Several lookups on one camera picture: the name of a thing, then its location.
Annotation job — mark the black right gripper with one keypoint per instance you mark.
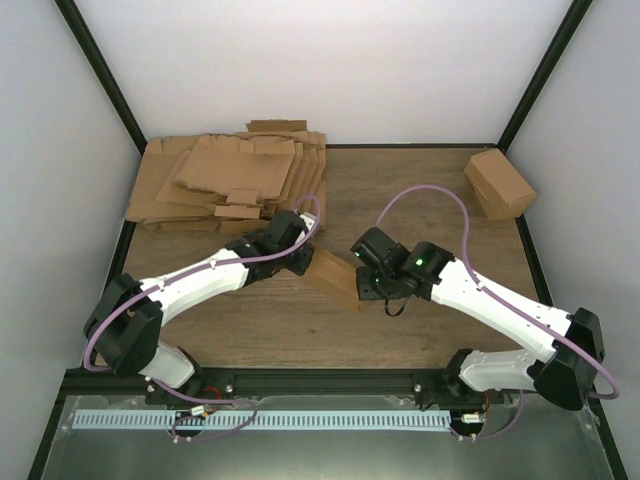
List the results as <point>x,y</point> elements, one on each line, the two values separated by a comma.
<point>366,291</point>

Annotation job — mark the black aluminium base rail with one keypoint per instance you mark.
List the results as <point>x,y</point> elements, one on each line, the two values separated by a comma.
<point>425,386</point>

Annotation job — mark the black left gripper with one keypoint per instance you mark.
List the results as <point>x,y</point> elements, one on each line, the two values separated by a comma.
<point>300,267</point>

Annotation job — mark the brown cardboard box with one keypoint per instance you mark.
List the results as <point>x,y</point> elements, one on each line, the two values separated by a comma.
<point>333,277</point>
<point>501,190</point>

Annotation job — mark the light blue slotted cable duct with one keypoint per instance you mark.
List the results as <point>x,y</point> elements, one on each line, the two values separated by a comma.
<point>401,420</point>

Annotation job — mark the folded brown cardboard box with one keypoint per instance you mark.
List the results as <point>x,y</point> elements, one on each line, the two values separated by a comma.
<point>501,190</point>

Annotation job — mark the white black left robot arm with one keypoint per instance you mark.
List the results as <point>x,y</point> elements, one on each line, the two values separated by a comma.
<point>124,327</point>

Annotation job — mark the black right frame post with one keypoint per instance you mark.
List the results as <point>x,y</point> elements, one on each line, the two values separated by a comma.
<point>559,43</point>

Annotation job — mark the stack of flat cardboard blanks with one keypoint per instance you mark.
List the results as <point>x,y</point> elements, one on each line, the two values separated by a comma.
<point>229,182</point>

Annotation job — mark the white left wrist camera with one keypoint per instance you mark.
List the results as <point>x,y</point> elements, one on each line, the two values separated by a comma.
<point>308,218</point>

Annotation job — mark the black frame post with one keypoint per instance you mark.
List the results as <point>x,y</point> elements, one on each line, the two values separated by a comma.
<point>559,43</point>
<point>80,30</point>

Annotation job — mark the black left frame post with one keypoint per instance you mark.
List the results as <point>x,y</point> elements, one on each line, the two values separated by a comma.
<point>80,30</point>

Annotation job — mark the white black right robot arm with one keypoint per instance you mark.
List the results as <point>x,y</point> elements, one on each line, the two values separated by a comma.
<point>557,350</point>

